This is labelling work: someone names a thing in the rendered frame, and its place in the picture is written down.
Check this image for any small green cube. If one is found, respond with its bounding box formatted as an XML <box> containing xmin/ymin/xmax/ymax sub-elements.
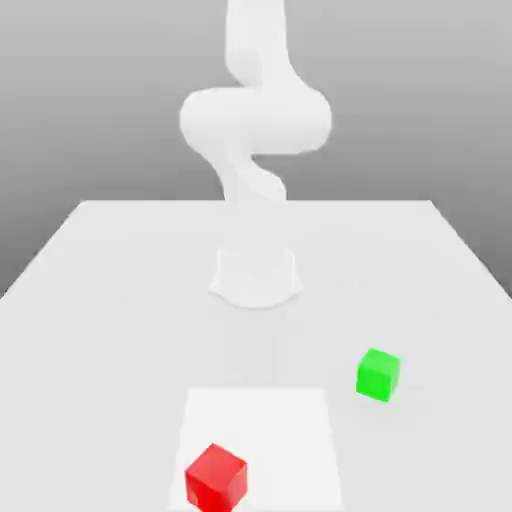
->
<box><xmin>355</xmin><ymin>347</ymin><xmax>402</xmax><ymax>404</ymax></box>

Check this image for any small red cube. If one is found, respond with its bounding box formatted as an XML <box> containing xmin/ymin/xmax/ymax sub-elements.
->
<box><xmin>184</xmin><ymin>442</ymin><xmax>249</xmax><ymax>512</ymax></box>

